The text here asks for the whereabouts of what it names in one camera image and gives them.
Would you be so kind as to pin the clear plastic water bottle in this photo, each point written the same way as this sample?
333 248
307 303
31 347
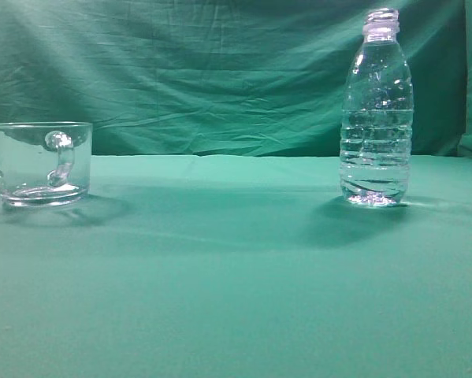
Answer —
377 116

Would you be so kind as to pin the green cloth table cover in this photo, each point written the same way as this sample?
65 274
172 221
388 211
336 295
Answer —
182 266

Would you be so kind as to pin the green cloth backdrop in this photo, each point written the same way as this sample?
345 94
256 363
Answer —
250 78

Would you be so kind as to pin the clear glass mug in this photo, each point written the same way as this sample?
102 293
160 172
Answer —
45 163

